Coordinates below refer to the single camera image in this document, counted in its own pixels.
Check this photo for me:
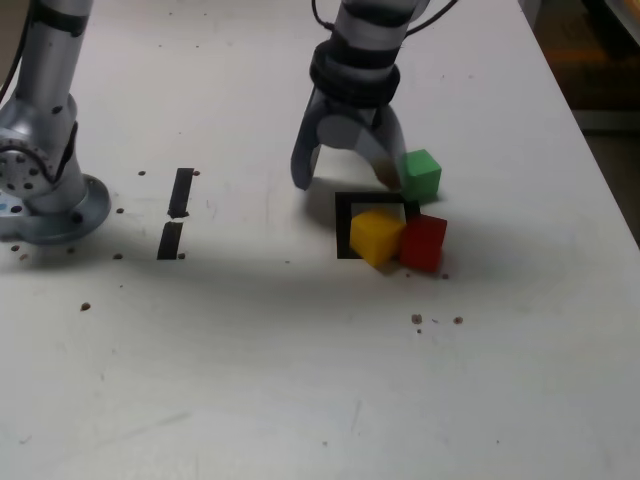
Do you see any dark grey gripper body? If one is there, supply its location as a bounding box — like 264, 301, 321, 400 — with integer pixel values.
319, 96, 390, 127

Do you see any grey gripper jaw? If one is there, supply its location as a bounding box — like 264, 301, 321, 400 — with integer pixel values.
315, 104, 408, 192
290, 87, 327, 192

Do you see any green cube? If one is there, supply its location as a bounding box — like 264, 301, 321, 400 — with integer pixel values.
399, 148, 443, 202

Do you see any yellow cube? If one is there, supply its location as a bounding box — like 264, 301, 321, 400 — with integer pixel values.
349, 208, 405, 268

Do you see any red cube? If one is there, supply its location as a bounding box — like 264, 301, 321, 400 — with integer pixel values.
398, 213, 449, 274

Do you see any black tape square outline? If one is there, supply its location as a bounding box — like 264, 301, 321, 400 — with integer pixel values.
334, 191, 421, 261

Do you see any black tape strip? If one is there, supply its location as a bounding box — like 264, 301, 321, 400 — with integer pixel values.
156, 167, 194, 261

